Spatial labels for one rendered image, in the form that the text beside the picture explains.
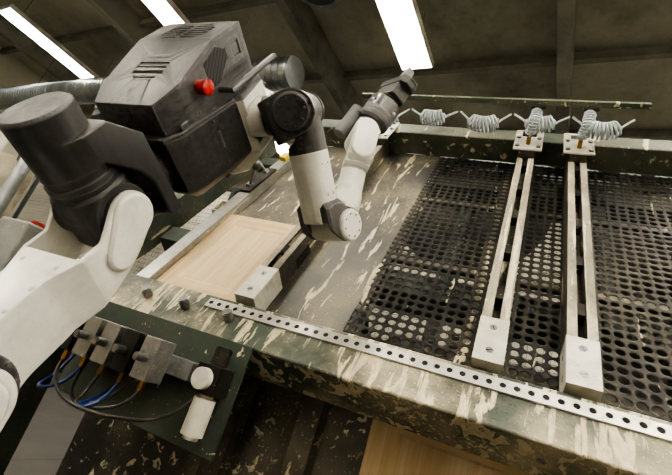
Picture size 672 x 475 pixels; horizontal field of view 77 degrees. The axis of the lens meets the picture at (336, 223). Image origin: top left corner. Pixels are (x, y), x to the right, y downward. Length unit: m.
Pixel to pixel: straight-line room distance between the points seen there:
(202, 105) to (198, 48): 0.11
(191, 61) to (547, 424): 0.93
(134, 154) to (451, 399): 0.74
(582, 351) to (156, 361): 0.88
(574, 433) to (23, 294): 0.93
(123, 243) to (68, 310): 0.14
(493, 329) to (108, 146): 0.83
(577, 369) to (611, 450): 0.15
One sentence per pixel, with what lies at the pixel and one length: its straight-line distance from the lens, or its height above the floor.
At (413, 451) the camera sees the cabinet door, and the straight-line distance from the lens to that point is 1.15.
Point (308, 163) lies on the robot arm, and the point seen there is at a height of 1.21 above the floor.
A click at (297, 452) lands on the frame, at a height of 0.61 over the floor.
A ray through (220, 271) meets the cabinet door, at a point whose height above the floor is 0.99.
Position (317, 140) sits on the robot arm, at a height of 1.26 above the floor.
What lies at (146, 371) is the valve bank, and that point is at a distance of 1.04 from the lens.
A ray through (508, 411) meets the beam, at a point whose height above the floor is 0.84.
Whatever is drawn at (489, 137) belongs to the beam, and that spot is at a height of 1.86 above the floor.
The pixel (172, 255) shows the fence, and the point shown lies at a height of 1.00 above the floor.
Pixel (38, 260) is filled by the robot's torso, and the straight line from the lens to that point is 0.86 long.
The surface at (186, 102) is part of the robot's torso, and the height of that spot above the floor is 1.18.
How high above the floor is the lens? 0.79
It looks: 20 degrees up
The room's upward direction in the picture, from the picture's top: 18 degrees clockwise
